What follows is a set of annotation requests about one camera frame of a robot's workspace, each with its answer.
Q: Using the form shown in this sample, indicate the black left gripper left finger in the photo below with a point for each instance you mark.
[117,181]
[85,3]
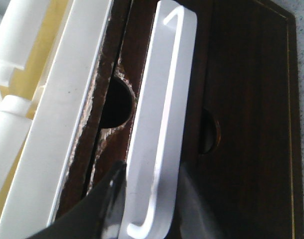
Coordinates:
[98,215]

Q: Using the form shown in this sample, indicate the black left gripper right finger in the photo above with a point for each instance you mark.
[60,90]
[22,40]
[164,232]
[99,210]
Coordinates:
[196,218]

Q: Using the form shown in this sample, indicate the wooden drawer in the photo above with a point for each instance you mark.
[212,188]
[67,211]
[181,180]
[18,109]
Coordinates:
[162,56]
[245,178]

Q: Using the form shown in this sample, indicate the dark wooden drawer cabinet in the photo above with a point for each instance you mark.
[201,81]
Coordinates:
[109,104]

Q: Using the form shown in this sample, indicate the white plastic organizer tray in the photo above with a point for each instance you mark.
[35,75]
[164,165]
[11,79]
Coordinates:
[32,199]

